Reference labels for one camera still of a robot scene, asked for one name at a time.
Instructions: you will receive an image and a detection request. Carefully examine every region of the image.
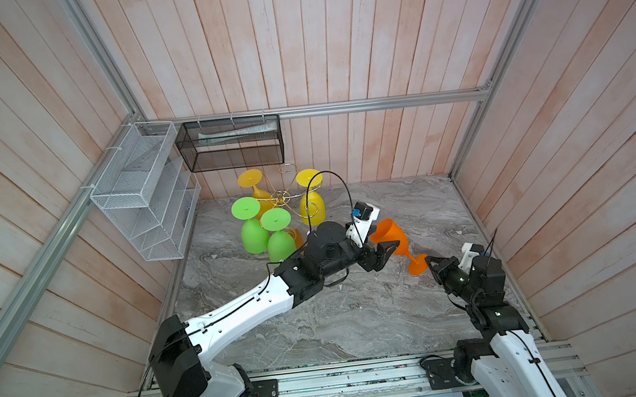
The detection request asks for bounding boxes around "front green wine glass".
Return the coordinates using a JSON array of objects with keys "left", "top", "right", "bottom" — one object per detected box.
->
[{"left": 260, "top": 207, "right": 297, "bottom": 262}]

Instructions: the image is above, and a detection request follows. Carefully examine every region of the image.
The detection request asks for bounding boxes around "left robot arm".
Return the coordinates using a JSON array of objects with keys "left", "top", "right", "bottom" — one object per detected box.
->
[{"left": 149, "top": 219, "right": 400, "bottom": 397}]

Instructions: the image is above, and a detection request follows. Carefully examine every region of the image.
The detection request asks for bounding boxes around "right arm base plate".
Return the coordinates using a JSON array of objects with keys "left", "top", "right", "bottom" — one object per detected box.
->
[{"left": 419, "top": 355, "right": 477, "bottom": 390}]

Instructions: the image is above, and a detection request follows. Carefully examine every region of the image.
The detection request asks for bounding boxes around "rear green wine glass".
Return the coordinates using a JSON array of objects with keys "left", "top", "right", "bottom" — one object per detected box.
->
[{"left": 231, "top": 197, "right": 269, "bottom": 255}]

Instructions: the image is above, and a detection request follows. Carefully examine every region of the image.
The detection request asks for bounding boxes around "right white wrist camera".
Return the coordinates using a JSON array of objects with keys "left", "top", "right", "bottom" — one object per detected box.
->
[{"left": 458, "top": 242, "right": 485, "bottom": 273}]

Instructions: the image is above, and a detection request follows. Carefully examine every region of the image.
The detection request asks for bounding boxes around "orange wine glass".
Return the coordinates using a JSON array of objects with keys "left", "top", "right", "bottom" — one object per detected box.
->
[{"left": 370, "top": 218, "right": 428, "bottom": 276}]

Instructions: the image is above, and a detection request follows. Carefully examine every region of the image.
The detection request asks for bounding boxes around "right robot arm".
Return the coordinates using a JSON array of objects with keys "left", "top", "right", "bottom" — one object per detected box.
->
[{"left": 425, "top": 244, "right": 567, "bottom": 397}]

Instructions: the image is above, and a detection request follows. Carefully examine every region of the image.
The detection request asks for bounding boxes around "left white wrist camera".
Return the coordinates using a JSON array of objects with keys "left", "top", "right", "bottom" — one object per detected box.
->
[{"left": 346, "top": 201, "right": 380, "bottom": 248}]

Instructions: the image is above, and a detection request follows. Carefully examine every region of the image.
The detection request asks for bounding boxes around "white mesh wall shelf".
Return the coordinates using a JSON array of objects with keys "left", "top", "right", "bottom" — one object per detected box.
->
[{"left": 91, "top": 121, "right": 200, "bottom": 262}]

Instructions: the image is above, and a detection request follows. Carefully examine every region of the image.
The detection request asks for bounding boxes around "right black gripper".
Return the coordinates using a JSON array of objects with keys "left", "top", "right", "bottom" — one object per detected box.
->
[{"left": 426, "top": 249, "right": 483, "bottom": 312}]

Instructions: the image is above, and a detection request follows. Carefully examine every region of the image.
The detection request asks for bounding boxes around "amber yellow wine glass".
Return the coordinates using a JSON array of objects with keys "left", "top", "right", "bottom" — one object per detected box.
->
[{"left": 238, "top": 168, "right": 274, "bottom": 219}]

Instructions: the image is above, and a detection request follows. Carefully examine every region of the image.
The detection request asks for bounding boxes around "green wine glass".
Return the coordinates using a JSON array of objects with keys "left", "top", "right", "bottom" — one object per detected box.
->
[
  {"left": 231, "top": 197, "right": 269, "bottom": 255},
  {"left": 260, "top": 207, "right": 297, "bottom": 262}
]

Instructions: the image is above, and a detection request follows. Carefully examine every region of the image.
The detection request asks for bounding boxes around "black mesh wall basket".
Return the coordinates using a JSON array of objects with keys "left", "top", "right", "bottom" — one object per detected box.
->
[{"left": 175, "top": 114, "right": 285, "bottom": 173}]

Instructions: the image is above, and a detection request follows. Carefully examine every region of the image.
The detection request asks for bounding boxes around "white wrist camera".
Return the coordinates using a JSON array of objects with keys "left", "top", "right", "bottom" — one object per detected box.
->
[
  {"left": 346, "top": 201, "right": 380, "bottom": 248},
  {"left": 458, "top": 242, "right": 485, "bottom": 273}
]

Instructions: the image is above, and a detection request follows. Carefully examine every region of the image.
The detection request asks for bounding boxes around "aluminium frame rail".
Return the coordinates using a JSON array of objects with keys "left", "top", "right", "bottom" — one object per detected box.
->
[{"left": 144, "top": 87, "right": 491, "bottom": 126}]

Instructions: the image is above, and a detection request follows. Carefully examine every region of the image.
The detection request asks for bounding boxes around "gold wire wine glass rack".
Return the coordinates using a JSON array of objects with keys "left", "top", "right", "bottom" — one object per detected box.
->
[{"left": 259, "top": 163, "right": 308, "bottom": 250}]

